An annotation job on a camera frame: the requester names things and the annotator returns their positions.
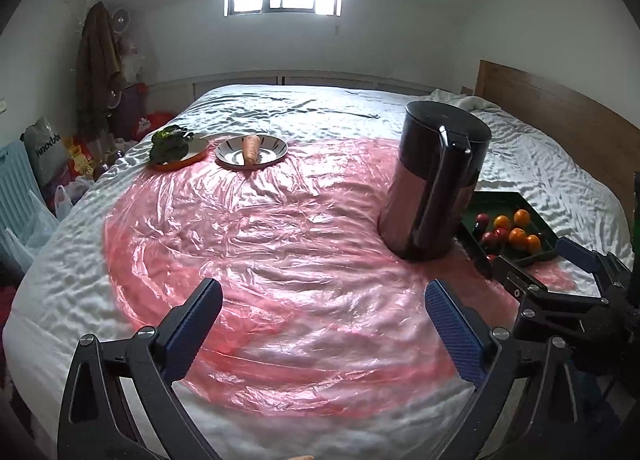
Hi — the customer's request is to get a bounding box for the pink plastic sheet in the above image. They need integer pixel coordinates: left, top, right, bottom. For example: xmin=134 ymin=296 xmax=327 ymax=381
xmin=102 ymin=133 xmax=576 ymax=418

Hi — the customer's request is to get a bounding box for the crumpled white pillow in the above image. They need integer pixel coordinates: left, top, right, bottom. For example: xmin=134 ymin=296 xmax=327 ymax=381
xmin=427 ymin=88 xmax=501 ymax=112

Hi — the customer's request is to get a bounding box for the orange rimmed plate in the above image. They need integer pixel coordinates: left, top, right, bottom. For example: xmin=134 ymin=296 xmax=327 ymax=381
xmin=150 ymin=137 xmax=208 ymax=172

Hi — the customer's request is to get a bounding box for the white electric fan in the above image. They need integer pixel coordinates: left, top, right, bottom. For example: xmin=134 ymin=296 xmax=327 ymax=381
xmin=111 ymin=8 xmax=130 ymax=35

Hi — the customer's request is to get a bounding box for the green leafy vegetable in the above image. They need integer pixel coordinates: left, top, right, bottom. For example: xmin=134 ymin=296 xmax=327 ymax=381
xmin=149 ymin=124 xmax=194 ymax=163

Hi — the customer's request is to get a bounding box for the carrot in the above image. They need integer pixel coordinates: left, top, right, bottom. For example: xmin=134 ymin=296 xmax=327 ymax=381
xmin=242 ymin=135 xmax=262 ymax=166

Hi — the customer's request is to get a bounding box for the wooden headboard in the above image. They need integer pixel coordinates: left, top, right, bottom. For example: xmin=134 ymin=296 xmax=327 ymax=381
xmin=474 ymin=60 xmax=640 ymax=222

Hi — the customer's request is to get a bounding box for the orange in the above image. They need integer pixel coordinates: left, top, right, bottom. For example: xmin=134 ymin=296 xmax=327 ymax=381
xmin=494 ymin=214 xmax=512 ymax=232
xmin=526 ymin=234 xmax=542 ymax=255
xmin=513 ymin=209 xmax=532 ymax=229
xmin=508 ymin=227 xmax=528 ymax=251

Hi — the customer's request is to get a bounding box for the dark plum front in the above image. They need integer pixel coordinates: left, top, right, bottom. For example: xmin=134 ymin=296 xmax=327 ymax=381
xmin=472 ymin=222 xmax=486 ymax=241

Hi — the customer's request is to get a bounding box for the red bag on floor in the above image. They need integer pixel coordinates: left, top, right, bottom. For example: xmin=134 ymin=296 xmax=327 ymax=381
xmin=132 ymin=111 xmax=176 ymax=142

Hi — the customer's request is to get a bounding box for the black electric kettle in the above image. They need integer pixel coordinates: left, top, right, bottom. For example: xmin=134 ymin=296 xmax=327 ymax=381
xmin=378 ymin=100 xmax=491 ymax=261

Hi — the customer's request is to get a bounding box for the white plastic bag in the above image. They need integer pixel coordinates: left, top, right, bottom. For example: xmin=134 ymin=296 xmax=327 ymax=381
xmin=54 ymin=185 xmax=74 ymax=220

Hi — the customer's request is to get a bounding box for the brown hanging coat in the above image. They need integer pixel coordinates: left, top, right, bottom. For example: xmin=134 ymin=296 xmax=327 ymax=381
xmin=76 ymin=2 xmax=126 ymax=140

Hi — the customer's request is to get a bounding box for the grey shopping bag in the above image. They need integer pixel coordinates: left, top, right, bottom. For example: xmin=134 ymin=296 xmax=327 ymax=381
xmin=22 ymin=118 xmax=70 ymax=186

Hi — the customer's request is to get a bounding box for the green tray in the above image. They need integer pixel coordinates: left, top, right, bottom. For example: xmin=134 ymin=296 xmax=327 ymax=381
xmin=456 ymin=191 xmax=558 ymax=279

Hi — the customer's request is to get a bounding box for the striped white plate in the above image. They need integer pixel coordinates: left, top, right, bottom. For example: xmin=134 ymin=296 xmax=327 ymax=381
xmin=215 ymin=135 xmax=288 ymax=171

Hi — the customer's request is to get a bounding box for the yellow red snack package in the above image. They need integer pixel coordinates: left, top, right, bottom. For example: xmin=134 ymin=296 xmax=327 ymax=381
xmin=62 ymin=136 xmax=98 ymax=180

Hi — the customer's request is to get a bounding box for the light blue folding stool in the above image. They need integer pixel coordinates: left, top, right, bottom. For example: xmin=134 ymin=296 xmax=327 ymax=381
xmin=1 ymin=140 xmax=56 ymax=253

